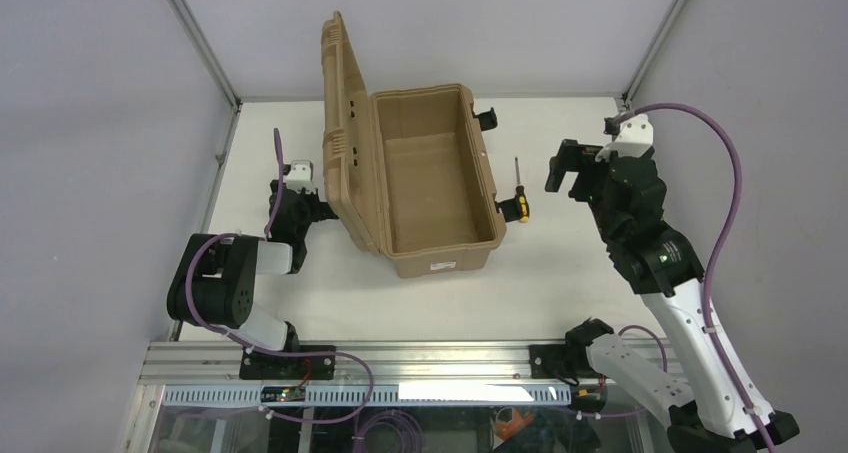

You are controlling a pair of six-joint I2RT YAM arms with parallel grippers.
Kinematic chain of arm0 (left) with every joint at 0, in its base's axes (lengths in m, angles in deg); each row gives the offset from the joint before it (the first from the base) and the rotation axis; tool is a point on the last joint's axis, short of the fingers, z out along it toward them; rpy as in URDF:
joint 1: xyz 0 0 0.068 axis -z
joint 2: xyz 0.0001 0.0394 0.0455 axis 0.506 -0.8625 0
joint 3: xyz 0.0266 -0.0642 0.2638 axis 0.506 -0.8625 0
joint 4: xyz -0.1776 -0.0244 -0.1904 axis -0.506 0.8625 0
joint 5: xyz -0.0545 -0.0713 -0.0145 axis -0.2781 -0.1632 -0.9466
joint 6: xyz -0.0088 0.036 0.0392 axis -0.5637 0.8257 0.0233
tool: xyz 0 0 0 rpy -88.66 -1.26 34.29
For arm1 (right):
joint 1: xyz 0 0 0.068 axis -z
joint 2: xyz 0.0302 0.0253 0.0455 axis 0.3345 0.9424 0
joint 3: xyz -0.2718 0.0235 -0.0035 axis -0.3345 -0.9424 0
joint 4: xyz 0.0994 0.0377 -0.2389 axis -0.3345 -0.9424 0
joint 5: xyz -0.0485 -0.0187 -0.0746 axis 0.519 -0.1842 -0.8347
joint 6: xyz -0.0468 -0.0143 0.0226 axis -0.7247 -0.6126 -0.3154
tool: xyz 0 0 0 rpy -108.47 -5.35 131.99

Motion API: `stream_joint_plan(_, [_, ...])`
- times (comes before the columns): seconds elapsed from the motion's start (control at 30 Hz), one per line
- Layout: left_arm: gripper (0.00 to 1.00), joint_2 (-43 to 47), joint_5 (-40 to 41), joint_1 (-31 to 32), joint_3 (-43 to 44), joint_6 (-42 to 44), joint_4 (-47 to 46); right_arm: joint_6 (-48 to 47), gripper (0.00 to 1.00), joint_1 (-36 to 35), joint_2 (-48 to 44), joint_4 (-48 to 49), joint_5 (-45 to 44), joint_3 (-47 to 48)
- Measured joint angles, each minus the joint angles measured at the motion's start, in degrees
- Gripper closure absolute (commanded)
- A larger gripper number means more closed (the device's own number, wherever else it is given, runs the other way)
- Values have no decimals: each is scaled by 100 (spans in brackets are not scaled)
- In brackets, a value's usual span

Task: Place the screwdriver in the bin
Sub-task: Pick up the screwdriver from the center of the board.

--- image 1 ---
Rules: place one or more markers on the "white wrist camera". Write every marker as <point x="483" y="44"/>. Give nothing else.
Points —
<point x="631" y="137"/>
<point x="298" y="176"/>

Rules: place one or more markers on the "white slotted cable duct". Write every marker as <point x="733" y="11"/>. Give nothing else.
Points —
<point x="404" y="394"/>

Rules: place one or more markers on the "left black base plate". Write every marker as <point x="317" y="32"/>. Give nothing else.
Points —
<point x="318" y="365"/>

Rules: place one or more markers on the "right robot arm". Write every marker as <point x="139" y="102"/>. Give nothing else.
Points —
<point x="717" y="408"/>

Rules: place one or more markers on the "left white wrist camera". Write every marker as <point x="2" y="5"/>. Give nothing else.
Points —
<point x="298" y="176"/>

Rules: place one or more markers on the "orange object under table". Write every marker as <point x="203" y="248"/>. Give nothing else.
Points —
<point x="508" y="421"/>

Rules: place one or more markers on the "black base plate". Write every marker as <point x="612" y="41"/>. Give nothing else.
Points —
<point x="318" y="365"/>
<point x="560" y="361"/>

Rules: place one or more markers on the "tan plastic toolbox bin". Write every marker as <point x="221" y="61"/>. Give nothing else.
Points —
<point x="407" y="172"/>

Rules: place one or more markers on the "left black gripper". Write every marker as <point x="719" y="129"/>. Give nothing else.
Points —
<point x="308" y="207"/>

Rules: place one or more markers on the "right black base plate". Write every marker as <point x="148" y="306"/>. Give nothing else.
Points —
<point x="560" y="361"/>

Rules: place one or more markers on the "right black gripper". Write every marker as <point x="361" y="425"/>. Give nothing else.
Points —
<point x="584" y="174"/>

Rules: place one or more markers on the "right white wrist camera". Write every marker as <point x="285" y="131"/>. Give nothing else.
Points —
<point x="631" y="137"/>

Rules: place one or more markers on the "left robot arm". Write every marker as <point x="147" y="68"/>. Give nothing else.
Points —
<point x="213" y="286"/>

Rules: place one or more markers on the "black yellow handled screwdriver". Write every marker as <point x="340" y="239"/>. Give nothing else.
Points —
<point x="520" y="195"/>

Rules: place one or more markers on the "aluminium front rail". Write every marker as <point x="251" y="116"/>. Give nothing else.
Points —
<point x="218" y="362"/>

